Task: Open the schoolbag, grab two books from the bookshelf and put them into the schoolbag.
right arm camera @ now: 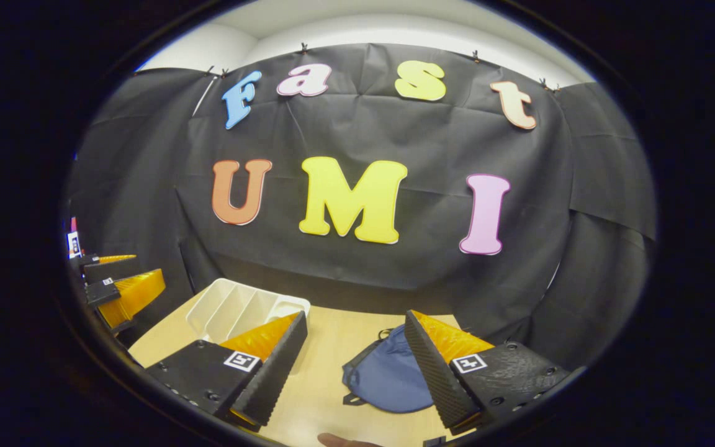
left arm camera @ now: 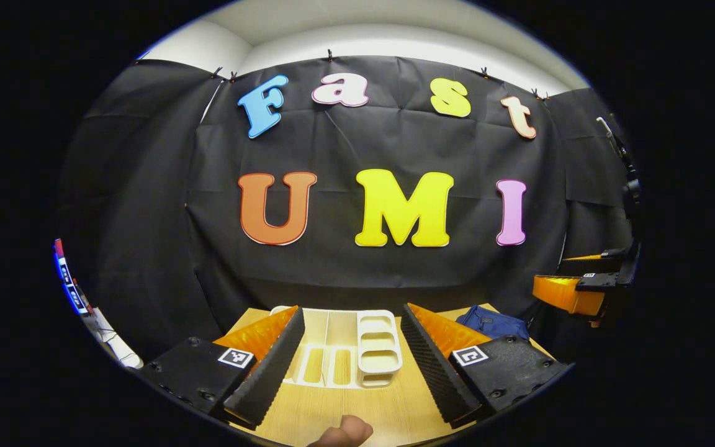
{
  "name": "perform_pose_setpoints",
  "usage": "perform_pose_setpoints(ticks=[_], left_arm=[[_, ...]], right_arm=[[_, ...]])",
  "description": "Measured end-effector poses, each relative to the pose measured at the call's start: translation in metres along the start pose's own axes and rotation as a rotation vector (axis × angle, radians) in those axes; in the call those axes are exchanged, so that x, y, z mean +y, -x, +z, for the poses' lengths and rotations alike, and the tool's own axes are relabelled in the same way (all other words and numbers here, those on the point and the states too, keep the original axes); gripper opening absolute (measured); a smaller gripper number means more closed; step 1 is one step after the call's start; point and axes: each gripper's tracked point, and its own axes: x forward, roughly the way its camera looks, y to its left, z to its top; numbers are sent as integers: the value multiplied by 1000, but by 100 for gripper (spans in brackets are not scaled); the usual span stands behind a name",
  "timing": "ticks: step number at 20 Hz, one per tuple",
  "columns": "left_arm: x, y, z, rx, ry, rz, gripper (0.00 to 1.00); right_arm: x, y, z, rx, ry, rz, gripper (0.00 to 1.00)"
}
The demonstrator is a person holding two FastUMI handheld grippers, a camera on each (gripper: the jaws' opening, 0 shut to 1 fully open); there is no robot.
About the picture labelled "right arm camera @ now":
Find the computer monitor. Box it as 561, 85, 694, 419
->
66, 217, 84, 259

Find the blue schoolbag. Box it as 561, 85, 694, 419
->
341, 323, 436, 414

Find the white bookshelf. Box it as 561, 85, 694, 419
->
185, 278, 312, 374

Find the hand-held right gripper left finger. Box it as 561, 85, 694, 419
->
145, 310, 309, 434

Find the black backdrop cloth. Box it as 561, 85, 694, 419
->
63, 42, 657, 373

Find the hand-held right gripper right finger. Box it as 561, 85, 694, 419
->
403, 309, 574, 437

